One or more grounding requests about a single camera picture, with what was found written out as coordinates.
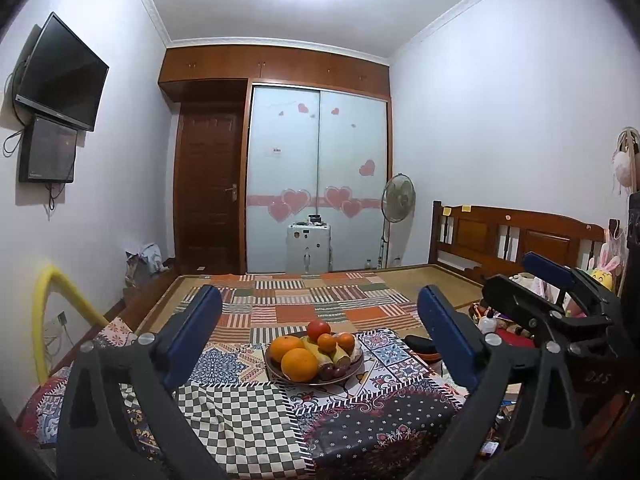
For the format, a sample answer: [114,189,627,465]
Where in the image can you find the pile of clothes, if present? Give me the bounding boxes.
[125,242,163,286]

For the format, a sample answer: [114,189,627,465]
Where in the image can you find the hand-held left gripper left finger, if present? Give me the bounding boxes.
[57,284,223,480]

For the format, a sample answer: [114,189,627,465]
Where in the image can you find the brown wooden door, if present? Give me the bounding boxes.
[175,101,247,275]

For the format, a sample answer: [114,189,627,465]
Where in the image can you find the black wall television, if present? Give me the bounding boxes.
[14,12,110,132]

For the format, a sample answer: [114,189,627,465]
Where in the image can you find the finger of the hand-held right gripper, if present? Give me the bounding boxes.
[523,252,623,318]
[481,274,626,411]

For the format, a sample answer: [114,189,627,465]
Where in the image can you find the wooden bed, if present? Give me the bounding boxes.
[120,201,606,341]

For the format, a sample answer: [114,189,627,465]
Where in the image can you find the yellow foam tube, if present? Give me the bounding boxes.
[32,266,108,378]

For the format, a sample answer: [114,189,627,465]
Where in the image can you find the printed patchwork tablecloth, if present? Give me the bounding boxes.
[35,317,471,476]

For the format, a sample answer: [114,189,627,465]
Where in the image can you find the pile of toys and bags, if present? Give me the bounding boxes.
[470,272,621,343]

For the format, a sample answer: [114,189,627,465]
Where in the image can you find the small black wall monitor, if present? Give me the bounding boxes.
[19,115,78,184]

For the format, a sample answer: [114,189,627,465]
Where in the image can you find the striped patchwork blanket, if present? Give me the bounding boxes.
[190,272,431,346]

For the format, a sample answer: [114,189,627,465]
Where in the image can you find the plush bunny toy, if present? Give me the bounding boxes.
[587,255,622,292]

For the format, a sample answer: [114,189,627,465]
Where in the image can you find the wardrobe with heart stickers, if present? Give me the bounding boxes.
[159,45,391,276]

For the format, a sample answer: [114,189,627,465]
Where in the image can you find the large orange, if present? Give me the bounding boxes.
[281,347,319,383]
[270,336,305,366]

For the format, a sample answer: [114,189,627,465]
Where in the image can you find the white power strip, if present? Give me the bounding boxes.
[42,311,68,356]

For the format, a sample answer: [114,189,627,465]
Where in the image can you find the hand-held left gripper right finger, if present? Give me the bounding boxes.
[410,285,586,480]

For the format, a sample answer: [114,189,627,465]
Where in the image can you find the red tomato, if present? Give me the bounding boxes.
[306,319,332,343]

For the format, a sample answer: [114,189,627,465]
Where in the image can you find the pink fluffy earmuffs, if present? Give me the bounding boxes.
[614,127,640,196]

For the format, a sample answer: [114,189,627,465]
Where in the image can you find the black case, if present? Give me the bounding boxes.
[404,335,442,363]

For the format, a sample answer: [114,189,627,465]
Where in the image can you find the standing fan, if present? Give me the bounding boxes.
[377,173,417,268]

